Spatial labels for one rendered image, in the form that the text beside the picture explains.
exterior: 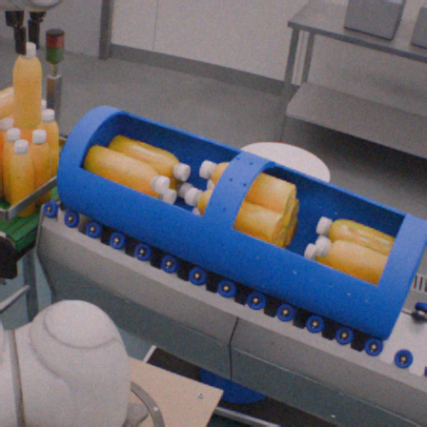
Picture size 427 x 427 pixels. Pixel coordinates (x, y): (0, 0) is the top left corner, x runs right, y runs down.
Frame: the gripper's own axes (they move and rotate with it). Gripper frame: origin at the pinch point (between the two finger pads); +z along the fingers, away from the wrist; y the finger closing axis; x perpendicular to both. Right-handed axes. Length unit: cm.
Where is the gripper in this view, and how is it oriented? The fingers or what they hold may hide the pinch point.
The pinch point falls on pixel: (27, 37)
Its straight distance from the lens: 160.1
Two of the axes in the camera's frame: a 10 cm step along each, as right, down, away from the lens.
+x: -8.7, -3.8, 3.3
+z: -1.2, 7.9, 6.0
